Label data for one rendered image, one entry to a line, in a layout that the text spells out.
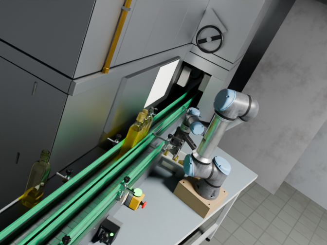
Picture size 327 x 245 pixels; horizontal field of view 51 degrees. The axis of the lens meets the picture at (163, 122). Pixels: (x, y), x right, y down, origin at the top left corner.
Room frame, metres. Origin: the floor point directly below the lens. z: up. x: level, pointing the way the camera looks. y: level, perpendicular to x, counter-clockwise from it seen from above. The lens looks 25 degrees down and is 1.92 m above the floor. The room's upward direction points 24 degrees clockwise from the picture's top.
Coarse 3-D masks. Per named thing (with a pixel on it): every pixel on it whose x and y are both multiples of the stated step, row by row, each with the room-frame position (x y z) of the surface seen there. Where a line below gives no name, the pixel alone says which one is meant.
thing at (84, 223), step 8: (160, 144) 1.78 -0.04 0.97; (152, 152) 1.66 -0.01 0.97; (144, 160) 1.55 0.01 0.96; (136, 168) 1.45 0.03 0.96; (120, 184) 1.28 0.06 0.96; (112, 192) 1.20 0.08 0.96; (104, 200) 1.13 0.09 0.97; (96, 208) 1.07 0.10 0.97; (104, 208) 1.17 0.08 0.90; (88, 216) 1.01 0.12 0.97; (96, 216) 1.10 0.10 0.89; (80, 224) 0.96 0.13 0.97; (88, 224) 1.04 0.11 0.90; (72, 232) 0.91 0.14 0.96; (80, 232) 0.98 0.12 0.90; (72, 240) 0.93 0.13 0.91
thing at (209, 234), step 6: (234, 198) 2.33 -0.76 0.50; (228, 204) 2.34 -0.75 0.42; (222, 210) 2.34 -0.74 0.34; (228, 210) 2.35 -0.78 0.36; (222, 216) 2.33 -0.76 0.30; (216, 222) 2.34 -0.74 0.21; (210, 228) 2.25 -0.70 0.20; (216, 228) 2.33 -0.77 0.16; (204, 234) 2.15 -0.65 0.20; (210, 234) 2.34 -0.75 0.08; (198, 240) 2.06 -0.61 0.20
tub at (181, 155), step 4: (164, 144) 2.04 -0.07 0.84; (168, 144) 2.06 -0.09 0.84; (168, 148) 2.06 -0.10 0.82; (180, 152) 2.04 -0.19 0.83; (164, 156) 1.90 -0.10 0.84; (168, 156) 2.04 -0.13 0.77; (172, 156) 2.05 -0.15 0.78; (180, 156) 2.04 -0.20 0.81; (184, 156) 2.03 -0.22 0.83; (172, 160) 1.89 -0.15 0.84; (180, 164) 1.88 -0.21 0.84
